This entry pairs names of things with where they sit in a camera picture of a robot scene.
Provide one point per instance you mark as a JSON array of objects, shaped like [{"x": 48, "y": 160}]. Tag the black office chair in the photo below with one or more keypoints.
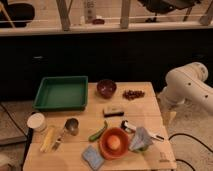
[{"x": 166, "y": 6}]

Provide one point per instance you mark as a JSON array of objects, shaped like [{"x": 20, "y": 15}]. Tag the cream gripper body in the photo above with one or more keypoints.
[{"x": 168, "y": 113}]

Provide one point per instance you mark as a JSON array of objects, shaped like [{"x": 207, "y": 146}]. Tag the green plastic tray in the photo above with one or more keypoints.
[{"x": 62, "y": 93}]

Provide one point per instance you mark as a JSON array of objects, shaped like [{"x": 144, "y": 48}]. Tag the black chair left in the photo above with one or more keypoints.
[{"x": 20, "y": 13}]

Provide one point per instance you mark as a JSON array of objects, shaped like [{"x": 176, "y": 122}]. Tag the dark red bowl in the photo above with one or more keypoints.
[{"x": 106, "y": 88}]

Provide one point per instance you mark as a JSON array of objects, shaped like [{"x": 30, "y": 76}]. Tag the yellow corn cob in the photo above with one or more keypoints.
[{"x": 48, "y": 140}]

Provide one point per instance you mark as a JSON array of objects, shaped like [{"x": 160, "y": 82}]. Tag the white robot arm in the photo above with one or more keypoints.
[{"x": 185, "y": 83}]

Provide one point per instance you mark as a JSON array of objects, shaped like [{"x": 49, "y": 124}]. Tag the green pepper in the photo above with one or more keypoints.
[{"x": 98, "y": 134}]

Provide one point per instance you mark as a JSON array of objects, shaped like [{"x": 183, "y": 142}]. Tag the white bottle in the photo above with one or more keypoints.
[{"x": 89, "y": 10}]

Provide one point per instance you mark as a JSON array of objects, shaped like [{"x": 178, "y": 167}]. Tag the metal cup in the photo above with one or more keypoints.
[{"x": 72, "y": 126}]

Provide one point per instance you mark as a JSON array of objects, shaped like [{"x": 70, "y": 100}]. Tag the orange fruit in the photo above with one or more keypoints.
[{"x": 113, "y": 142}]

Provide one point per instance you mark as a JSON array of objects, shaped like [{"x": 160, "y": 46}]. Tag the orange bowl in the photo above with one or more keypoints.
[{"x": 108, "y": 153}]

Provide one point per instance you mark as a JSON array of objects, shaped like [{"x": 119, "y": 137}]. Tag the blue sponge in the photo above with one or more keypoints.
[{"x": 93, "y": 158}]

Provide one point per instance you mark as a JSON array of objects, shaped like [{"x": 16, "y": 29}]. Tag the white paper cup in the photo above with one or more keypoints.
[{"x": 37, "y": 122}]

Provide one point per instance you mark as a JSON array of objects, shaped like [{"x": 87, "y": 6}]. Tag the grey blue cloth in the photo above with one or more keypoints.
[{"x": 141, "y": 140}]

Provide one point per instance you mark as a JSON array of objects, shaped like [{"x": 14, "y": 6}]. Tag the white black marker tool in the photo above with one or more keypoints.
[{"x": 128, "y": 127}]

